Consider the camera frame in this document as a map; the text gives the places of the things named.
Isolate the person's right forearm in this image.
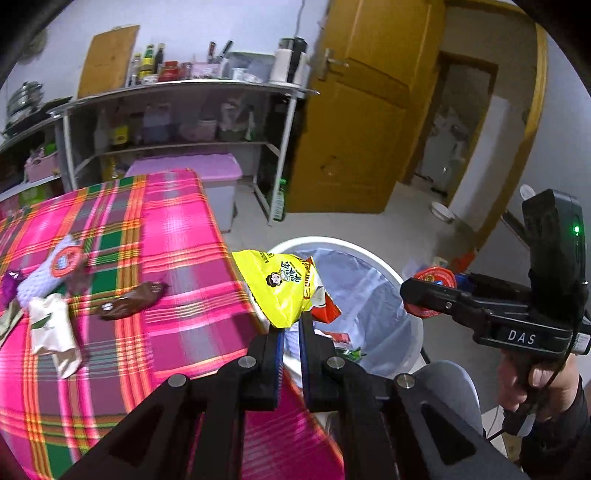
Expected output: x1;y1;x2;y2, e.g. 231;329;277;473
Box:
517;369;591;480

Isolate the purple foil wrapper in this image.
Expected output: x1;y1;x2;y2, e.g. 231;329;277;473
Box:
0;270;24;305

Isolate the wooden door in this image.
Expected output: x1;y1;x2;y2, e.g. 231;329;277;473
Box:
284;0;446;215

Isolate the beige paper wrapper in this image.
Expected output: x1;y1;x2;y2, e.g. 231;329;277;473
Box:
28;293;84;379

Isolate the black gas stove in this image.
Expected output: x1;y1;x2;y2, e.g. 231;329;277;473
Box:
2;96;75;137

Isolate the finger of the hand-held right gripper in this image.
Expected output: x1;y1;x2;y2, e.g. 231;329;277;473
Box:
455;271;532;301
401;279;490;328

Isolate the white round trash bin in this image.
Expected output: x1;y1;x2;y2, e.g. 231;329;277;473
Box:
268;235;426;388

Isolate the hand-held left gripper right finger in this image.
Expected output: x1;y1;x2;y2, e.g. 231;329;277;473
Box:
299;314;532;480

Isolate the green bottle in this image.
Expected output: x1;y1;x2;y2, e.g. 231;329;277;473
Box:
271;178;287;222

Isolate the pink green plaid tablecloth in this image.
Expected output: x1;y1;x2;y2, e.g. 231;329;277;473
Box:
0;168;347;480

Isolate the white and black kettle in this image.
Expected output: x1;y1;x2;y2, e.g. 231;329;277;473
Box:
269;37;311;88

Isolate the brown foil wrapper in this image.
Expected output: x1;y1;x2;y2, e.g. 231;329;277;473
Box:
88;281;169;321

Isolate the grey metal shelf rack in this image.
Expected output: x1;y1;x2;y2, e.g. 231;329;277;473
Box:
48;78;321;227

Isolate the translucent bin liner bag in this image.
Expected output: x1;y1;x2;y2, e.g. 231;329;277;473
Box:
295;249;423;379

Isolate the white foam net sleeve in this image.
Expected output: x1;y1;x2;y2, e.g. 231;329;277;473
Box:
16;234;88;305

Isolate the low wooden shelf cabinet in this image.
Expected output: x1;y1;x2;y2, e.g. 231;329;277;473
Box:
0;117;70;204

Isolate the wooden cutting board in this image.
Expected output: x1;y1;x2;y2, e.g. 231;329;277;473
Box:
76;25;140;99

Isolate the red round tin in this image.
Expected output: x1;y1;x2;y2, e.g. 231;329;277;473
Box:
412;265;458;319

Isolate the yellow snack packet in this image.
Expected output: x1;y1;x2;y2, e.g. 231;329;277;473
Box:
231;249;343;329

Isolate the pink plastic basket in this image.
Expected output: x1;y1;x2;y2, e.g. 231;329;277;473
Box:
24;150;61;183

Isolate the steel pot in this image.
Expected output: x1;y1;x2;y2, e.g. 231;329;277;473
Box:
4;82;44;127

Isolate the person's right hand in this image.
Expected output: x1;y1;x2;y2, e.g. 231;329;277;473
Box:
496;346;583;421

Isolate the pink lidded storage box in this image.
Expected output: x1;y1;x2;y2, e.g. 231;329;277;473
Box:
124;153;244;234

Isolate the purple liquid jug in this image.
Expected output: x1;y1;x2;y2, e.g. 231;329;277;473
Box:
143;104;174;144

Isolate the yellow label oil bottle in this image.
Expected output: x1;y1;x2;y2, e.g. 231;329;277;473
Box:
111;115;130;147

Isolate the clear plastic container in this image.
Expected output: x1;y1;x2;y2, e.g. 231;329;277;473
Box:
226;52;275;83

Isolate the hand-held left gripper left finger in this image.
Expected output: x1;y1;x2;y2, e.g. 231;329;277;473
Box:
62;330;284;480

